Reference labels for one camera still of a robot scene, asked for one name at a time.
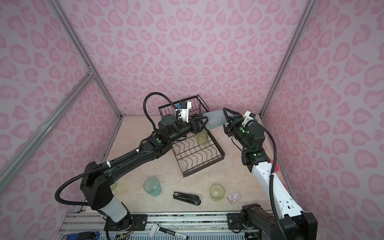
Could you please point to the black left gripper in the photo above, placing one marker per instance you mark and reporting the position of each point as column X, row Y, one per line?
column 195, row 124

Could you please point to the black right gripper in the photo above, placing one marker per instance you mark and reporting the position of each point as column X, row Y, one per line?
column 233, row 120

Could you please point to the teal clear cup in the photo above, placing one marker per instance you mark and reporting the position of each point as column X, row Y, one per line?
column 215, row 119
column 152, row 186

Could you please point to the yellow-green clear cup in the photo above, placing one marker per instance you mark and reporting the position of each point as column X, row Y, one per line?
column 202, row 137

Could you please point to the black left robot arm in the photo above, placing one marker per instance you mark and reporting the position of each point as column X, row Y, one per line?
column 96, row 185

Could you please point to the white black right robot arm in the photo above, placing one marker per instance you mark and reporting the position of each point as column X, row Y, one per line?
column 287, row 221

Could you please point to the opaque pink cup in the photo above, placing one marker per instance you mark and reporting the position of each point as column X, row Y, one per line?
column 277, row 166

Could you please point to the yellow-green cup front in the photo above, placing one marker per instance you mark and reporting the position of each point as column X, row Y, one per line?
column 217, row 192

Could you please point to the black stapler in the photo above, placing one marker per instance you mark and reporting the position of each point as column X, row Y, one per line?
column 187, row 198

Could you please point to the small red white card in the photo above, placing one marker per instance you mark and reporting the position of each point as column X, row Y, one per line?
column 234, row 196

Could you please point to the black marker pen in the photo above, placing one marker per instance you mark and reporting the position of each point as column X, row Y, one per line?
column 157, row 228

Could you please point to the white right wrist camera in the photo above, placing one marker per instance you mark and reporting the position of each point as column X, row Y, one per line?
column 248, row 116

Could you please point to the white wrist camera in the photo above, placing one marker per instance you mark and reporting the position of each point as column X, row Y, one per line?
column 183, row 109
column 248, row 116

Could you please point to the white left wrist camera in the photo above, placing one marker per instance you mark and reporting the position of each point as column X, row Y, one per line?
column 183, row 109

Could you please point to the black wire dish rack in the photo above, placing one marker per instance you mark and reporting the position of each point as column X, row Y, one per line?
column 191, row 156

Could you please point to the aluminium frame left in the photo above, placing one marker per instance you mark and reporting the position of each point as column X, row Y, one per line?
column 39, row 68

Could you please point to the aluminium corner frame right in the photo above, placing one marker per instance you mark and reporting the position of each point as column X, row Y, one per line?
column 298, row 32

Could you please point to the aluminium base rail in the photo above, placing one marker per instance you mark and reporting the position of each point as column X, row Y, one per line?
column 195, row 225

